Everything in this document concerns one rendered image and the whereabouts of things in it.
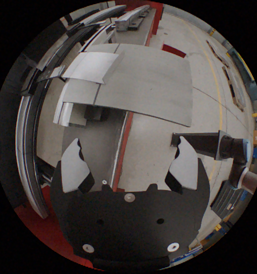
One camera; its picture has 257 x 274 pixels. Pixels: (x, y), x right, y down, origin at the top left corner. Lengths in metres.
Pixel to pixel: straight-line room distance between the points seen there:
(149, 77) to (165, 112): 0.07
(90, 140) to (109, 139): 0.06
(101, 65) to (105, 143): 0.21
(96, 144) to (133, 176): 1.02
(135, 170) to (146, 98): 1.12
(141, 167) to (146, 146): 0.26
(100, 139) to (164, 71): 0.25
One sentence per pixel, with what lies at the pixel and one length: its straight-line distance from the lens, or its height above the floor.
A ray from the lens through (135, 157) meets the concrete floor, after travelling 1.19.
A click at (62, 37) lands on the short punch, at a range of 0.25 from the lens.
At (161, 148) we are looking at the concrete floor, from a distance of 1.22.
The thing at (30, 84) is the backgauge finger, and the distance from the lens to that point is 0.39.
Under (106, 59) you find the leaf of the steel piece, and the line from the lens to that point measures 0.23.
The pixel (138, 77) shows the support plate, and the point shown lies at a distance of 0.19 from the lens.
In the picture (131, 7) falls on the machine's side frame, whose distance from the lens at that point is 2.35.
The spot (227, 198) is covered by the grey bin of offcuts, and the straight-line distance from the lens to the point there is 2.43.
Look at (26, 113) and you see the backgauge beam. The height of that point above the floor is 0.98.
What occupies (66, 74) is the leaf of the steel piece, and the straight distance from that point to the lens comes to 0.26.
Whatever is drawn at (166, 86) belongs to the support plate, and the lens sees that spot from 0.19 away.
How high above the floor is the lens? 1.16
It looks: 88 degrees down
